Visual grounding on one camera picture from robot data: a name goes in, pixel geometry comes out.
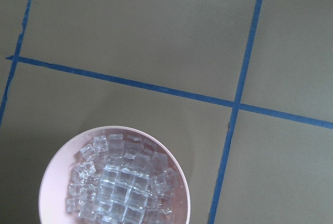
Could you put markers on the pile of ice cubes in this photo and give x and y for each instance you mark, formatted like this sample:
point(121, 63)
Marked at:
point(122, 179)

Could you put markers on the pink bowl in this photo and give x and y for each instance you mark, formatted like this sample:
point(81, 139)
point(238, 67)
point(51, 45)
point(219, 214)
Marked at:
point(54, 185)

